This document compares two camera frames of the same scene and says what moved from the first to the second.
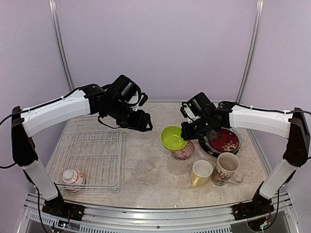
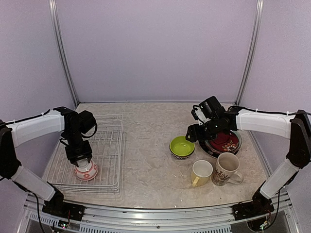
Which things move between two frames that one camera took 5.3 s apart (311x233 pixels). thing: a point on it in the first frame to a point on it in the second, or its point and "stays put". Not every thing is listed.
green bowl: (171, 138) to (179, 146)
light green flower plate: (225, 141) stays put
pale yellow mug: (201, 169) stays put
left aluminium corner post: (57, 26) stays put
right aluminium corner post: (258, 16) stays put
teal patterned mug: (225, 169) stays put
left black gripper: (140, 123) to (87, 153)
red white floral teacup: (72, 176) to (86, 171)
